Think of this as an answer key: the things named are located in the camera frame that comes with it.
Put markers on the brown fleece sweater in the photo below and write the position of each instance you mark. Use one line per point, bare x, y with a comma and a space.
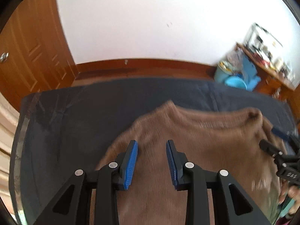
211, 145

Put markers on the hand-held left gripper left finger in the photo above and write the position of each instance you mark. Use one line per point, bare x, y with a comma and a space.
131, 166

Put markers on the wooden door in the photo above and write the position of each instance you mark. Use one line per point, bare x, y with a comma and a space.
28, 39

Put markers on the wooden desk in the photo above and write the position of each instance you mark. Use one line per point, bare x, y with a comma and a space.
271, 84

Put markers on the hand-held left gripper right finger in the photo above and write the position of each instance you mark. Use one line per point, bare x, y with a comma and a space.
172, 166

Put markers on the metal door knob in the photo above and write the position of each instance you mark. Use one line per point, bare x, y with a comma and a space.
4, 57

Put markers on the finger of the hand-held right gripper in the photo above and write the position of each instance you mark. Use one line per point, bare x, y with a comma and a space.
282, 134
269, 148

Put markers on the dark grey bed sheet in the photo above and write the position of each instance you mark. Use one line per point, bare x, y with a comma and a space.
70, 121

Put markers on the light blue bucket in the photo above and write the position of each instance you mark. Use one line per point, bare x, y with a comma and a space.
221, 75

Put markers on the blue plastic basin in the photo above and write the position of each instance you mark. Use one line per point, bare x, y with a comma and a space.
235, 83

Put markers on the black desk lamp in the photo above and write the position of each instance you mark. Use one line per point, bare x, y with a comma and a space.
260, 31

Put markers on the person's right hand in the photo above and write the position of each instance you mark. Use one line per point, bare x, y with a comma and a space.
291, 194

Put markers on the person's pink clothing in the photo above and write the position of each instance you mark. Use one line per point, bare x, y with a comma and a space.
286, 221

